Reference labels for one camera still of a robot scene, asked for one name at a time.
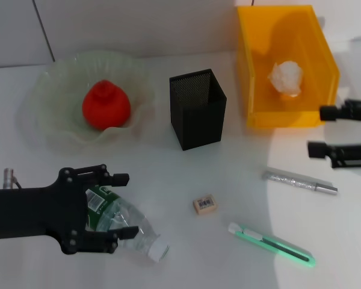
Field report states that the green utility knife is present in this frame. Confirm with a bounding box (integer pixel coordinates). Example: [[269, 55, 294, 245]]
[[227, 222, 316, 269]]

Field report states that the white paper ball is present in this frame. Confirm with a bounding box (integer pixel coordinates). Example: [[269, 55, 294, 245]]
[[267, 60, 304, 99]]

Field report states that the left gripper cable with plug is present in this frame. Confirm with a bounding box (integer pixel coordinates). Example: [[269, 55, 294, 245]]
[[3, 167, 22, 190]]

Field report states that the yellow plastic bin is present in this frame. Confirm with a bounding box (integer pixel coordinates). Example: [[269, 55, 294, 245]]
[[236, 4, 341, 129]]

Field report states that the black mesh pen holder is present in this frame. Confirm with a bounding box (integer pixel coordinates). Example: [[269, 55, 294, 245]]
[[169, 68, 228, 151]]

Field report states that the clear green-label water bottle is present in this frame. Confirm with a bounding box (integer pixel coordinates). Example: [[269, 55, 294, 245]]
[[84, 185, 171, 263]]

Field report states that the orange fruit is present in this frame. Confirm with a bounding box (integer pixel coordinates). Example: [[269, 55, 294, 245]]
[[82, 79, 132, 131]]

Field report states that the silver glitter pen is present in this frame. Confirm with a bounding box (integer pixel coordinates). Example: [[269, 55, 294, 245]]
[[262, 170, 339, 196]]

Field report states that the beige eraser with barcode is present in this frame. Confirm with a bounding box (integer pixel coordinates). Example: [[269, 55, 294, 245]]
[[192, 194, 219, 215]]

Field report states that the green glass fruit plate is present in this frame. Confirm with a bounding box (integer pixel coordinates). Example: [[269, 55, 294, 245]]
[[26, 51, 156, 151]]

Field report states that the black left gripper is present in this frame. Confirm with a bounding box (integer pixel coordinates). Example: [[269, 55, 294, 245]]
[[0, 164, 140, 256]]

